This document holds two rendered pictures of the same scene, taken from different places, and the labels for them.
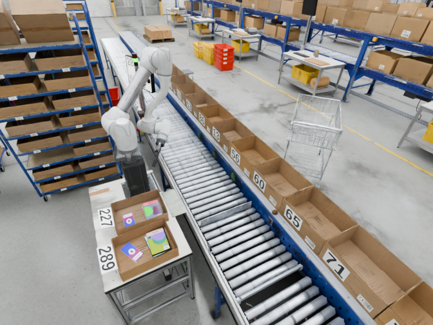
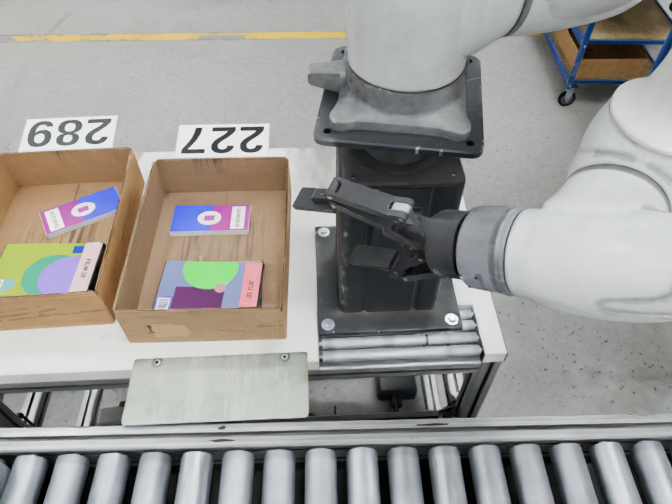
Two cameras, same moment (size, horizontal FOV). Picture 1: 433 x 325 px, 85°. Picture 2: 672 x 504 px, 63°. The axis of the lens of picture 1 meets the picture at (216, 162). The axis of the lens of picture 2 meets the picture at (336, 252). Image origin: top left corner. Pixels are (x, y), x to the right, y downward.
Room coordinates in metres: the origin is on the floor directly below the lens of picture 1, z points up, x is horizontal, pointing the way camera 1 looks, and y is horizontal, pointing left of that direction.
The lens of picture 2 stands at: (1.72, 0.07, 1.60)
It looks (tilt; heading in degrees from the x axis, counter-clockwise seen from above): 50 degrees down; 116
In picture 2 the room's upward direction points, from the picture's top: straight up
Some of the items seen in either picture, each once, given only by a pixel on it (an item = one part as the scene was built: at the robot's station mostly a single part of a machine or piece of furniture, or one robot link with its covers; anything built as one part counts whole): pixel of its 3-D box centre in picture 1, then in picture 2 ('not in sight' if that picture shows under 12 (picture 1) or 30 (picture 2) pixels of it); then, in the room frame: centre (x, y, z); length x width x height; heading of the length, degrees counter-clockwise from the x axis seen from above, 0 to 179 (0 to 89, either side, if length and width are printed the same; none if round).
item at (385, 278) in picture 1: (365, 266); not in sight; (0.71, -0.88, 0.96); 0.39 x 0.29 x 0.17; 27
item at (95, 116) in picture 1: (80, 113); not in sight; (2.44, 1.57, 0.99); 0.40 x 0.30 x 0.10; 114
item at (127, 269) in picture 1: (145, 247); (51, 232); (0.90, 0.47, 0.80); 0.38 x 0.28 x 0.10; 120
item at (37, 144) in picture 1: (40, 137); not in sight; (2.23, 1.99, 0.79); 0.40 x 0.30 x 0.10; 119
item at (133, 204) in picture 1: (139, 211); (215, 242); (1.20, 0.59, 0.80); 0.38 x 0.28 x 0.10; 118
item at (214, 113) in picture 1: (215, 118); not in sight; (2.45, 0.02, 0.97); 0.39 x 0.29 x 0.17; 28
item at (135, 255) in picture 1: (132, 252); (83, 212); (0.88, 0.56, 0.76); 0.16 x 0.07 x 0.02; 57
